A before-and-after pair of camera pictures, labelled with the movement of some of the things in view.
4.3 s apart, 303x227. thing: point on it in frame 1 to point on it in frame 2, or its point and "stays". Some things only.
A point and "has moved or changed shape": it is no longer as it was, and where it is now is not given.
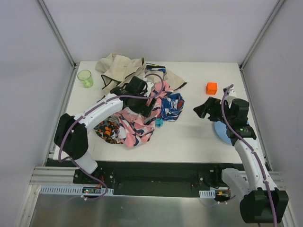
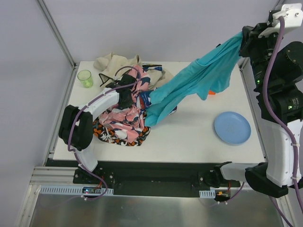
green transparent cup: (85, 78) stays
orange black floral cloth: (106, 129) to (108, 136)
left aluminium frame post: (57, 32) stays
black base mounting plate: (150, 179) stays
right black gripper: (211, 108) to (247, 41)
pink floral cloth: (136, 126) has moved or changed shape
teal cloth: (159, 122) to (212, 71)
